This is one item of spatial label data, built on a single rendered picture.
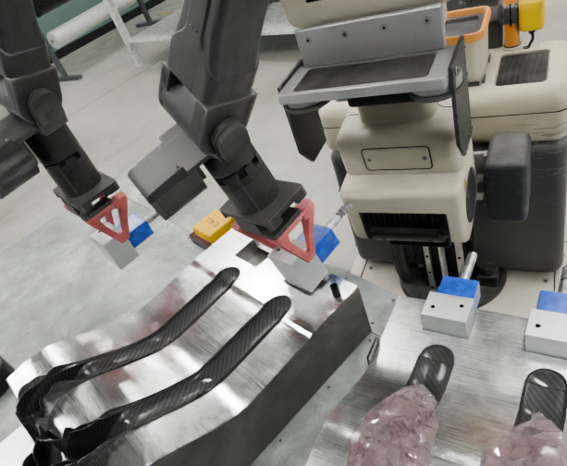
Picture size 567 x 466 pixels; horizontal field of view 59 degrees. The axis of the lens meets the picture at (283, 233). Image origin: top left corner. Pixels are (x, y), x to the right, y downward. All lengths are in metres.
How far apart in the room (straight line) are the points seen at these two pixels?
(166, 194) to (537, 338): 0.40
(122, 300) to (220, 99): 0.58
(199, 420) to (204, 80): 0.35
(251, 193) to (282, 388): 0.23
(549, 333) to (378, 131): 0.48
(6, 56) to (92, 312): 0.48
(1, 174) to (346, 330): 0.47
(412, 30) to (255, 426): 0.56
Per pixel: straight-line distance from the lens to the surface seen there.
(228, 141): 0.46
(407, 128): 0.90
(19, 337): 1.04
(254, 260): 0.76
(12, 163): 0.71
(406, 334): 0.61
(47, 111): 0.67
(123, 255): 0.81
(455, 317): 0.59
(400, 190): 0.92
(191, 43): 0.43
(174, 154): 0.51
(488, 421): 0.54
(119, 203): 0.75
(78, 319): 0.97
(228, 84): 0.43
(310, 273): 0.62
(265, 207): 0.56
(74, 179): 0.74
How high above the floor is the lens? 1.34
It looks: 37 degrees down
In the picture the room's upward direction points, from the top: 22 degrees counter-clockwise
